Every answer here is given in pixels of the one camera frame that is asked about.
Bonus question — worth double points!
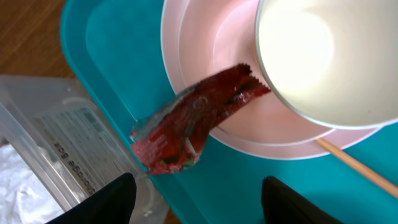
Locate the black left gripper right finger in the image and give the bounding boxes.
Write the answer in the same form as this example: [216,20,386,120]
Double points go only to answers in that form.
[261,176,341,224]

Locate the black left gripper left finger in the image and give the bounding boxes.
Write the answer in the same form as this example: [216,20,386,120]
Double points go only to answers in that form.
[49,173,137,224]

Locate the red snack wrapper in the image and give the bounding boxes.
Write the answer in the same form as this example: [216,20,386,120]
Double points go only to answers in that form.
[130,63,270,175]

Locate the white tissue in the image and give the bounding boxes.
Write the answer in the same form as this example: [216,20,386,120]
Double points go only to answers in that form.
[1,144,63,224]

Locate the clear plastic waste bin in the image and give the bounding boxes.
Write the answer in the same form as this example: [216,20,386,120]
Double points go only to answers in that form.
[1,75,169,223]

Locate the pink plate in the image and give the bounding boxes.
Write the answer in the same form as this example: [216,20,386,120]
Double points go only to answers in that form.
[160,0,376,160]

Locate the white cup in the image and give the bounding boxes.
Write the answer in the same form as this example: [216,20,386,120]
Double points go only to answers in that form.
[255,0,397,129]

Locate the teal serving tray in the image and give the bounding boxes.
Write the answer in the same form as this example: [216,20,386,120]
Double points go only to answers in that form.
[60,0,397,223]

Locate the pink shallow bowl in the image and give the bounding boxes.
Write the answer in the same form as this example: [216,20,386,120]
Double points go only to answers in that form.
[178,0,332,149]

